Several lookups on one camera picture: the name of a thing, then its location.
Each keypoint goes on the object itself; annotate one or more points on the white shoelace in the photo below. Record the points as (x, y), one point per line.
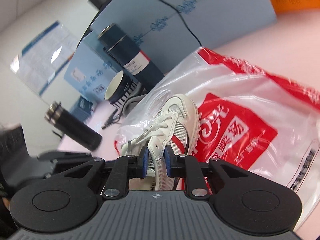
(159, 132)

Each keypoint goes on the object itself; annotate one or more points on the light blue cardboard box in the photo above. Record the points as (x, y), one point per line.
(169, 30)

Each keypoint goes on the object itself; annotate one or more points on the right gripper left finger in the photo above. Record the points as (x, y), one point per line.
(120, 171)

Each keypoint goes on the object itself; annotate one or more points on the black steel tumbler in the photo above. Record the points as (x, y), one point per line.
(72, 127)

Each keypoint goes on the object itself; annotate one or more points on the red white plastic bag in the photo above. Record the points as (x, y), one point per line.
(259, 121)

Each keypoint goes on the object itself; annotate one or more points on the small dark blue box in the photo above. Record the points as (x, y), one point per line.
(82, 109)

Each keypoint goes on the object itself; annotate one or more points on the wall notice poster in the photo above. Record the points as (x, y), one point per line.
(41, 60)

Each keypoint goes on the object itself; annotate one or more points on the white sneaker with stripes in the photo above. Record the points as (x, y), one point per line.
(177, 125)

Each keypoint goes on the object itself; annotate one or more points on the grey cloth pouch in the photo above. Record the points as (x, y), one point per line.
(131, 104)

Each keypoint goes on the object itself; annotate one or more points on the black pen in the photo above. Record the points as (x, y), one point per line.
(112, 119)

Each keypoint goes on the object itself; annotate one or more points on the dark blue thermos bottle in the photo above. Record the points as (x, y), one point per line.
(124, 50)

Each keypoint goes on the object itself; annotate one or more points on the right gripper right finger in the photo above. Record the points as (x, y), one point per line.
(188, 168)

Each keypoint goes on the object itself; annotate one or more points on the black white ceramic mug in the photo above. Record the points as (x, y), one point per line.
(120, 89)

